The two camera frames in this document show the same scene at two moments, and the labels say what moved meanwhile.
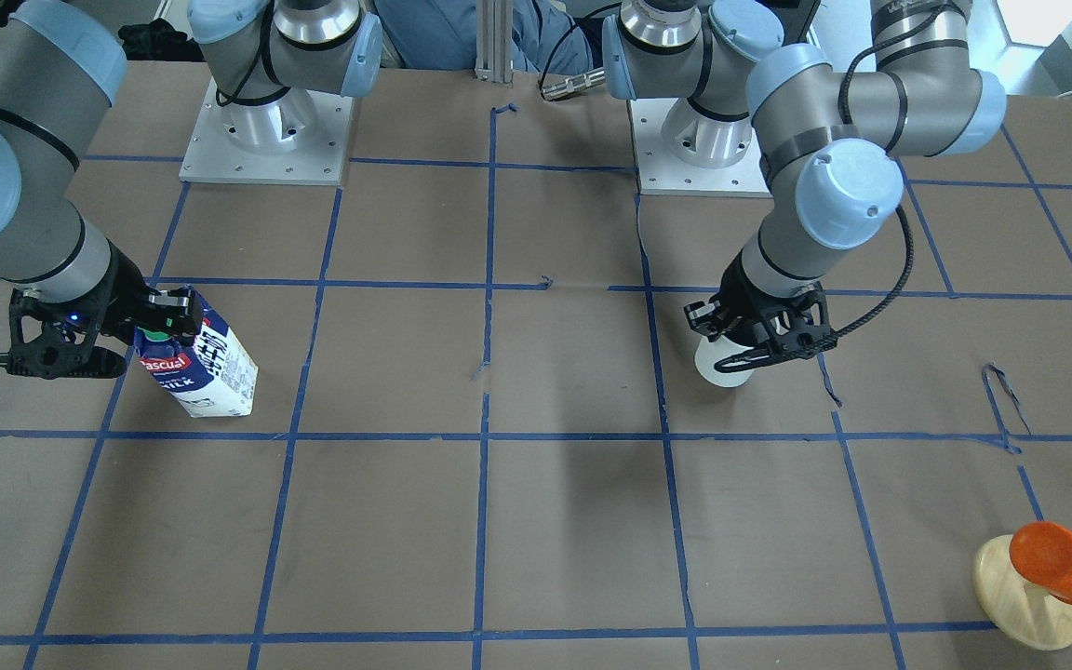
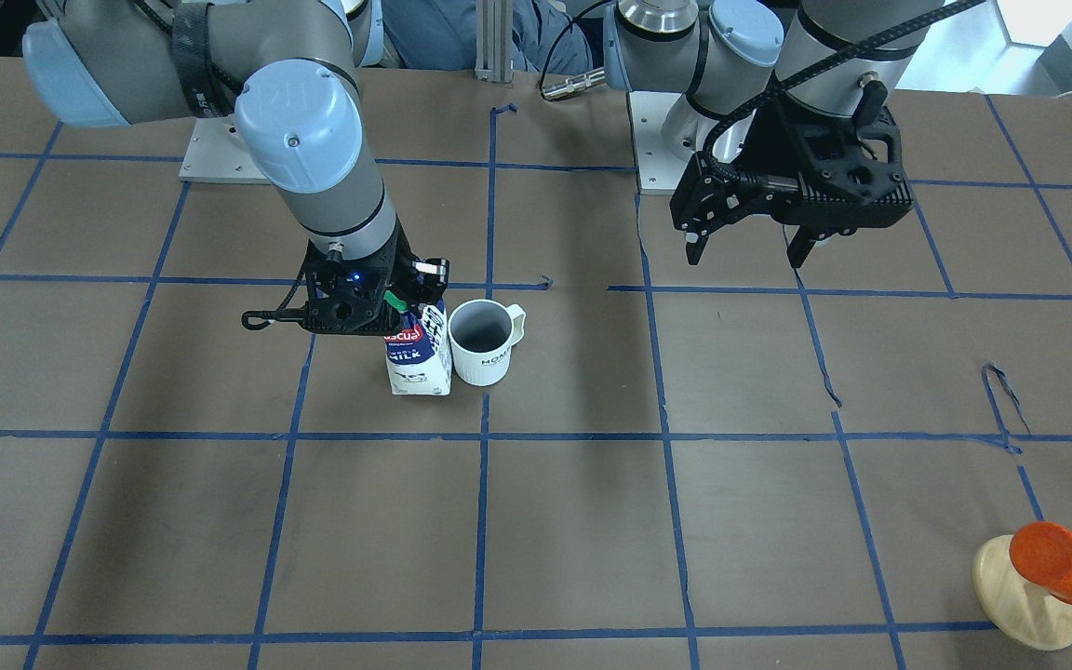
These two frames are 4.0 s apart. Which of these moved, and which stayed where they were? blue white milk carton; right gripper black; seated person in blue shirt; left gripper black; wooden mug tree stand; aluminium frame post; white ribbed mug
Moved: right gripper black; white ribbed mug; left gripper black; blue white milk carton
Stayed: seated person in blue shirt; wooden mug tree stand; aluminium frame post
